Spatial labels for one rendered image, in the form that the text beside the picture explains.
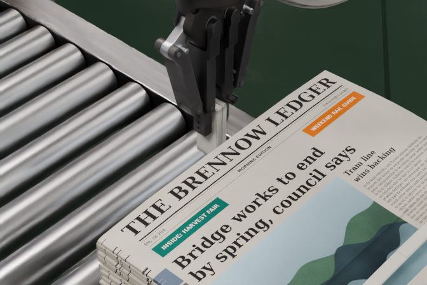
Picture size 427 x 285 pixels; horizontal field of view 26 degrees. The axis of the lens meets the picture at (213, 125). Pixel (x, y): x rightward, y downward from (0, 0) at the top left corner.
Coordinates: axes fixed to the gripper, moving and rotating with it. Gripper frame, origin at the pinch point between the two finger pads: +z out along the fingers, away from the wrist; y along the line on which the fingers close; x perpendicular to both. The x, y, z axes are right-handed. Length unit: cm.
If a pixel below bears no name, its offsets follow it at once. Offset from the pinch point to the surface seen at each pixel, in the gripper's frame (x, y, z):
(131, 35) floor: 120, 94, 93
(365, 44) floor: 67, 137, 93
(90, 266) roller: 4.2, -14.2, 13.1
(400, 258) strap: -29.0, -11.0, -11.2
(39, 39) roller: 41.7, 9.0, 13.5
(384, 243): -26.6, -9.4, -9.7
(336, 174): -19.7, -6.2, -10.2
